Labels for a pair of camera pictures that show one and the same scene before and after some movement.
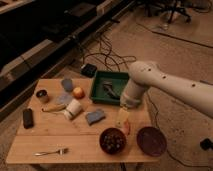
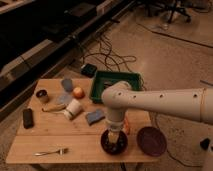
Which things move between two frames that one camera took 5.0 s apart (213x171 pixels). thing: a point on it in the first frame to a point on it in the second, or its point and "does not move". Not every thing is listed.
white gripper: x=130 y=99 to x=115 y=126
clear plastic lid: x=64 y=99 does not move
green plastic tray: x=101 y=96 does not move
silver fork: x=61 y=151 does not move
